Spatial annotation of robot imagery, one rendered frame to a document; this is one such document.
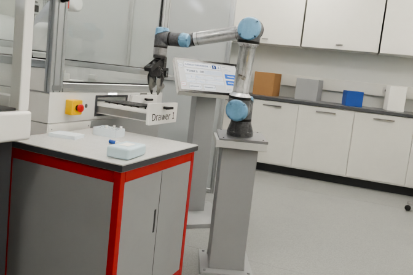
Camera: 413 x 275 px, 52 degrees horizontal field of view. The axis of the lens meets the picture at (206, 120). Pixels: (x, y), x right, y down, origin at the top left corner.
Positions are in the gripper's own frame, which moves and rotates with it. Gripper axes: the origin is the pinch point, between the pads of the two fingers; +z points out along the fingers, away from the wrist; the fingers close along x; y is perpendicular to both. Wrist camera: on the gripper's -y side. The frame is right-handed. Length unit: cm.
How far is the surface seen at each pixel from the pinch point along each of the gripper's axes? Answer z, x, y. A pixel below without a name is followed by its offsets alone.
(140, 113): 10.2, -4.5, -18.9
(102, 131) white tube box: 18.9, 2.6, -38.7
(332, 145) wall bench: 53, -64, 294
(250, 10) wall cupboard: -97, 62, 316
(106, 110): 11.9, 16.4, -18.9
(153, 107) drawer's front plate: 6.3, -10.9, -16.8
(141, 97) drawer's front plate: 6.2, 21.2, 21.0
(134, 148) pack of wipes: 17, -34, -67
